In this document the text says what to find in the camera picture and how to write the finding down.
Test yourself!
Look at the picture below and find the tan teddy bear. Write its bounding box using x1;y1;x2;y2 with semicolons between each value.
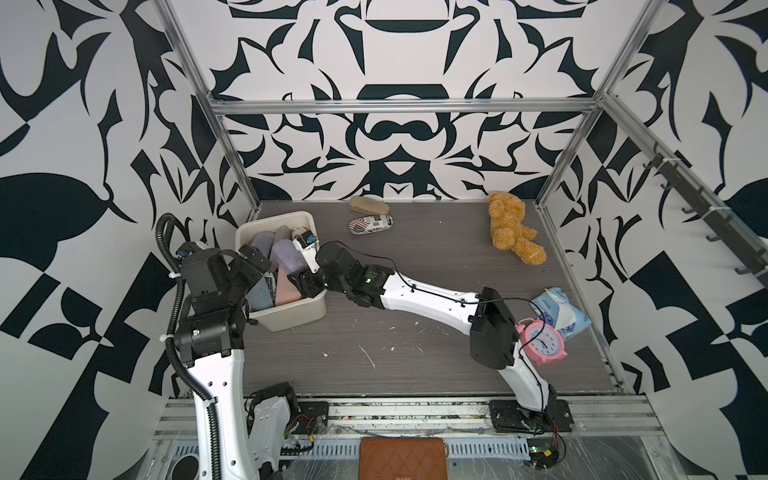
487;192;547;266

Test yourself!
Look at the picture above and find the tan fabric case at back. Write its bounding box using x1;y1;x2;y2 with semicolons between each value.
348;196;390;216

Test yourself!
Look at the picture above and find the purple case horizontal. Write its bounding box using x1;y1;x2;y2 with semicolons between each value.
250;231;275;259

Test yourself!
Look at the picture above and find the brown quilted wallet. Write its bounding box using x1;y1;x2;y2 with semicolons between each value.
358;437;448;480

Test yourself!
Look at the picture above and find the grey fabric case horizontal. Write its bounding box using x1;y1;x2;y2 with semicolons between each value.
273;225;293;243

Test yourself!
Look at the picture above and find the cream plastic storage box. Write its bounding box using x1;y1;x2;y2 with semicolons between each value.
234;210;328;333

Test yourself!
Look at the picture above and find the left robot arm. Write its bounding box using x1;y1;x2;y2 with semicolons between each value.
171;242;298;479

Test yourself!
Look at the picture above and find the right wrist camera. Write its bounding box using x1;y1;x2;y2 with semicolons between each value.
293;229;320;273

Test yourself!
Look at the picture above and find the purple case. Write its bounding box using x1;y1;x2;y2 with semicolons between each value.
271;240;309;276

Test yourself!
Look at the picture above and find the pink case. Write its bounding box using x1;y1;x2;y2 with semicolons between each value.
274;269;302;306

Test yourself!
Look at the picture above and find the green tape roll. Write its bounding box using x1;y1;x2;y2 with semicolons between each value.
168;454;200;480

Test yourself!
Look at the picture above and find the blue tissue pack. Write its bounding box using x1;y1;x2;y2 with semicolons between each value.
532;287;592;341

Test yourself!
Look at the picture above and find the light blue case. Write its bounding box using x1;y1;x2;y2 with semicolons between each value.
246;275;274;311

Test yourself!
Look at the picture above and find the grey wall hook rail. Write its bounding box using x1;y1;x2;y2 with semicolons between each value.
644;141;767;289

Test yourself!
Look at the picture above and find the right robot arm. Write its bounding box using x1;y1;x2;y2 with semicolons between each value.
287;241;556;416

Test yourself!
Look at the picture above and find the pink alarm clock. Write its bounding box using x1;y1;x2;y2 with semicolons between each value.
516;319;567;366

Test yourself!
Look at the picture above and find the newspaper print case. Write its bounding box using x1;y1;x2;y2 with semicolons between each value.
348;215;393;236

